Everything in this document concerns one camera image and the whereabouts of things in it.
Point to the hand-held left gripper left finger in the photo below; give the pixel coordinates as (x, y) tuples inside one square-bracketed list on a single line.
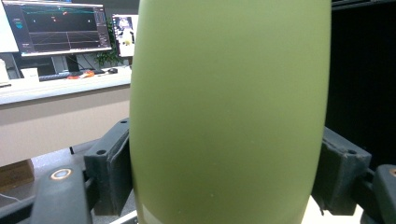
[(107, 168)]

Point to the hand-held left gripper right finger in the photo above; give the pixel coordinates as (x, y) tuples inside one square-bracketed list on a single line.
[(341, 174)]

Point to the green bottle with white cap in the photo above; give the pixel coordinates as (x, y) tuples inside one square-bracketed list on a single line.
[(230, 109)]

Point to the beige desk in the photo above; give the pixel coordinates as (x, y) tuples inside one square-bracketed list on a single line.
[(62, 109)]

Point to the orange tool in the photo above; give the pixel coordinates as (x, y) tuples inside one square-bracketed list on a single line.
[(84, 74)]

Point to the black computer mouse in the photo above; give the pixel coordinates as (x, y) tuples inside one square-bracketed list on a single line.
[(112, 70)]

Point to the black keyboard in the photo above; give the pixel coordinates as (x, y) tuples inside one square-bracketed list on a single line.
[(59, 75)]

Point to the green potted plant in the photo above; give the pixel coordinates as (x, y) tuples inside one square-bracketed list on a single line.
[(107, 57)]

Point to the small computer screen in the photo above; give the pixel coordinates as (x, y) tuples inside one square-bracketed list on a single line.
[(126, 34)]

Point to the large computer monitor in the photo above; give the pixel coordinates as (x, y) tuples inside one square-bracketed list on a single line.
[(59, 28)]

